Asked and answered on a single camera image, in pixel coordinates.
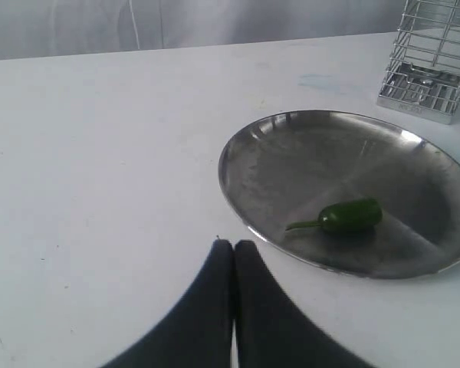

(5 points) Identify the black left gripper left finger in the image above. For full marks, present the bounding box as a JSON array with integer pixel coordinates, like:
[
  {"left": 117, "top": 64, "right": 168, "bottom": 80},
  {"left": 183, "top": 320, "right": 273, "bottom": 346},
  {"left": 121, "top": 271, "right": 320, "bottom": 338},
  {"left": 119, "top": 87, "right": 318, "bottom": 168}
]
[{"left": 105, "top": 239, "right": 235, "bottom": 367}]

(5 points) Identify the green chili pepper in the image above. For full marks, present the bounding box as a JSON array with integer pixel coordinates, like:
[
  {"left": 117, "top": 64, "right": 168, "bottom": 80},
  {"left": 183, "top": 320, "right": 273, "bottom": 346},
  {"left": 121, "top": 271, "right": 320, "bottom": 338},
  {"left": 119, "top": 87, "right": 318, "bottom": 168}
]
[{"left": 285, "top": 198, "right": 383, "bottom": 234}]

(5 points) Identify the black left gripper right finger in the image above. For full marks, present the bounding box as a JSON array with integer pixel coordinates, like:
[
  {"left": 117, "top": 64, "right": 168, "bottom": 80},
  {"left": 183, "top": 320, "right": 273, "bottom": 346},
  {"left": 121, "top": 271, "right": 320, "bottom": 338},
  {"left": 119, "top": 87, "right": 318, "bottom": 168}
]
[{"left": 234, "top": 240, "right": 371, "bottom": 367}]

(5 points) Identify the round stainless steel plate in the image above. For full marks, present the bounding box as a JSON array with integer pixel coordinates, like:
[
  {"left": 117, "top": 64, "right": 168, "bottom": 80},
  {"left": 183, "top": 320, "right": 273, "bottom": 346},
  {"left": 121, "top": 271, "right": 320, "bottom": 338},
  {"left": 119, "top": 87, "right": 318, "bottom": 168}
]
[{"left": 218, "top": 110, "right": 460, "bottom": 279}]

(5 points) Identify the wire metal utensil holder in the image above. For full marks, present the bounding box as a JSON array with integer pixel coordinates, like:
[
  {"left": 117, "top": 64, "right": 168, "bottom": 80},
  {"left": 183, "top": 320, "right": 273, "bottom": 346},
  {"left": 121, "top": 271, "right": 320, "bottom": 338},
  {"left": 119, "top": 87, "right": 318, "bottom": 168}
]
[{"left": 377, "top": 0, "right": 460, "bottom": 124}]

